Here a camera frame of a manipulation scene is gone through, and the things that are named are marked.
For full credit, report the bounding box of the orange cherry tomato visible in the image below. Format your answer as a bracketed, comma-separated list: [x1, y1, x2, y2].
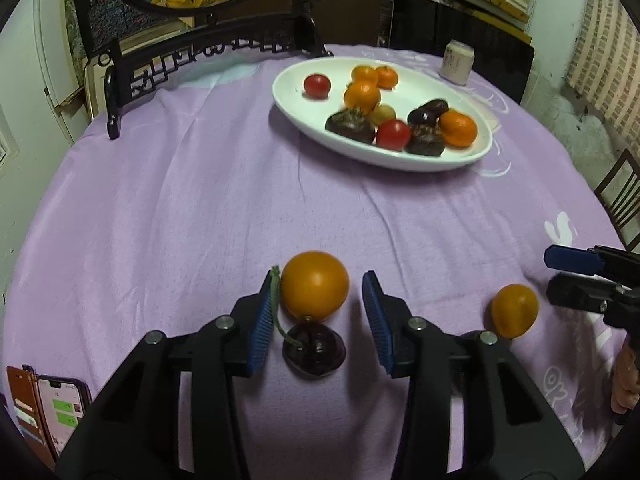
[343, 80, 381, 115]
[280, 252, 350, 322]
[490, 284, 539, 339]

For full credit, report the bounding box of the large orange tangerine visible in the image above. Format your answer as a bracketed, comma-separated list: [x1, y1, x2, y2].
[438, 110, 477, 148]

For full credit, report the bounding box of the dark cherry with stem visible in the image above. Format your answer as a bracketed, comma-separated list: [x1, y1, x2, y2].
[269, 266, 346, 379]

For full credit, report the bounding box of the small dark passion fruit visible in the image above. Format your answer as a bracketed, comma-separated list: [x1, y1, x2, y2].
[407, 99, 449, 127]

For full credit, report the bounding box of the orange cherry tomato front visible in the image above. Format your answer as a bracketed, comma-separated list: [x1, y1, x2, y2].
[280, 252, 350, 322]

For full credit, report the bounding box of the red cherry tomato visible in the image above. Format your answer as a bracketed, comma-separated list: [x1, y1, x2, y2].
[303, 74, 331, 100]
[375, 119, 411, 152]

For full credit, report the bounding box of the yellow-green longan fruit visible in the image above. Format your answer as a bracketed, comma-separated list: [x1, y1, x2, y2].
[368, 104, 396, 128]

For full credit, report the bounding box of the small kumquat orange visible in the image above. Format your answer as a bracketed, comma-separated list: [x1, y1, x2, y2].
[375, 65, 399, 90]

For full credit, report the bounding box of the dark purple passion fruit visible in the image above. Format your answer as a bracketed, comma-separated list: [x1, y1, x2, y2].
[324, 108, 376, 144]

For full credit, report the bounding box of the orange cherry tomato top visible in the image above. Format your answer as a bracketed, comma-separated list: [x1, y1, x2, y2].
[343, 80, 381, 115]

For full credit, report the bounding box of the small orange tomato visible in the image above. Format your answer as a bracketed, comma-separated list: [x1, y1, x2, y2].
[352, 65, 378, 86]

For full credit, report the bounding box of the person's hand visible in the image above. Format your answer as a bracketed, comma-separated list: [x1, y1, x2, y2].
[611, 341, 640, 414]

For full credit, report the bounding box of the dark wooden chair right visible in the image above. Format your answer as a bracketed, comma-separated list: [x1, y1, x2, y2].
[594, 148, 639, 252]

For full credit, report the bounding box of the smartphone in brown case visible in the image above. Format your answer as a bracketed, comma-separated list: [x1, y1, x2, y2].
[6, 365, 91, 469]

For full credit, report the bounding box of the white beverage can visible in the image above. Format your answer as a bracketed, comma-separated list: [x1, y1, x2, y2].
[439, 40, 475, 86]

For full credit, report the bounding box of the purple printed tablecloth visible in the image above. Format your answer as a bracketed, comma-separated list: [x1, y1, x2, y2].
[1, 51, 620, 479]

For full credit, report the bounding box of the white oval plate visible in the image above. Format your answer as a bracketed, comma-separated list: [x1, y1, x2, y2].
[272, 58, 492, 172]

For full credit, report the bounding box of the round deer screen ornament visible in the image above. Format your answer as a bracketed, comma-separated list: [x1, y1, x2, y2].
[74, 0, 329, 140]

